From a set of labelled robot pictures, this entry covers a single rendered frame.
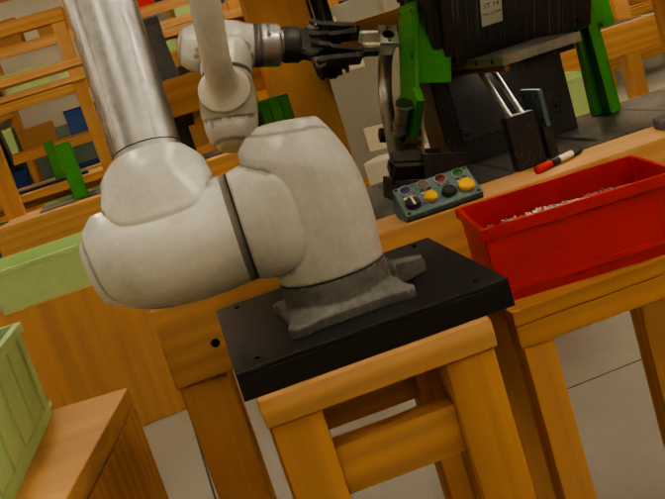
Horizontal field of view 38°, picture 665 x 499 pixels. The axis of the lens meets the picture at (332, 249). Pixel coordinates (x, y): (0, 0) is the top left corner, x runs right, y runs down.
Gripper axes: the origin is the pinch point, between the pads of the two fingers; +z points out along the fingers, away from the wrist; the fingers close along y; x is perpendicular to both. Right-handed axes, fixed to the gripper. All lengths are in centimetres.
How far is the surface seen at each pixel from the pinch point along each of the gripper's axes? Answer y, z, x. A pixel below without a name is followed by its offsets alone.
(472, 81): -3.6, 22.1, 8.7
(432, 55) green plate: -10.6, 8.7, -6.1
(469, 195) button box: -45.7, 8.3, -5.3
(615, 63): 492, 401, 499
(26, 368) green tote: -68, -70, 6
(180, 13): 703, -12, 611
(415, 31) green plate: -8.0, 4.8, -10.3
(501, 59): -24.5, 16.4, -18.1
